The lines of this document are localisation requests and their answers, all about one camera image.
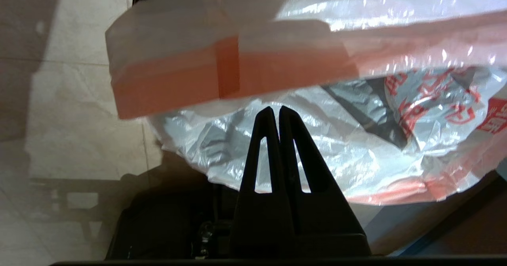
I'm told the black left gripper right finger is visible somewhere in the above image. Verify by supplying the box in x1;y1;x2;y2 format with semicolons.
279;105;372;258

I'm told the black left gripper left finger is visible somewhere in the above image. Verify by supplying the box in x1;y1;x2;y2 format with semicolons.
229;107;297;258

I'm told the translucent white trash bag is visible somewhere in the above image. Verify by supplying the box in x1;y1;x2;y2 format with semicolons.
105;0;507;206

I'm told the black robot base chassis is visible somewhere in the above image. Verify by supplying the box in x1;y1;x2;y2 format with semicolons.
105;151;240;259

